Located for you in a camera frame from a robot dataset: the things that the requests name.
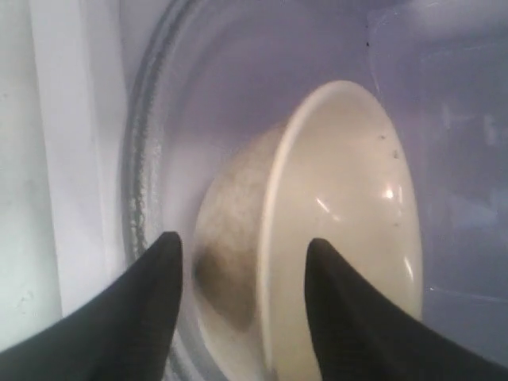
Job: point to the glass microwave turntable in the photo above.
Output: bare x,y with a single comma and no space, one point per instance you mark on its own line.
217,74

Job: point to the white ceramic bowl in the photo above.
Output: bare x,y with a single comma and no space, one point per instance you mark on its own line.
336,170

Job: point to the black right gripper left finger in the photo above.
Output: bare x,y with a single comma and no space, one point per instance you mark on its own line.
124,333

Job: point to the white microwave oven body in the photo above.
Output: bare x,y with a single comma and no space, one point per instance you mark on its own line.
62,232

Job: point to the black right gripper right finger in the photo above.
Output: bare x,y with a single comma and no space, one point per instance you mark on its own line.
359,334

